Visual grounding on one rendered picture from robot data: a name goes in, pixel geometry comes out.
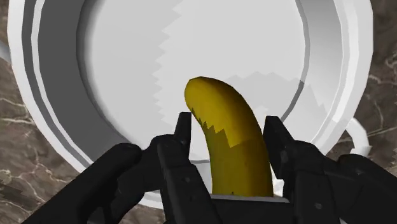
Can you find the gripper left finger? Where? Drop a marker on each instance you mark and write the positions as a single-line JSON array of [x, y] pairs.
[[173, 173]]

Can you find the yellow banana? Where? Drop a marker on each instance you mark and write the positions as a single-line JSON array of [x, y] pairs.
[[231, 136]]

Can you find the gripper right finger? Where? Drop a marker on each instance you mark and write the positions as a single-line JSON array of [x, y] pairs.
[[313, 173]]

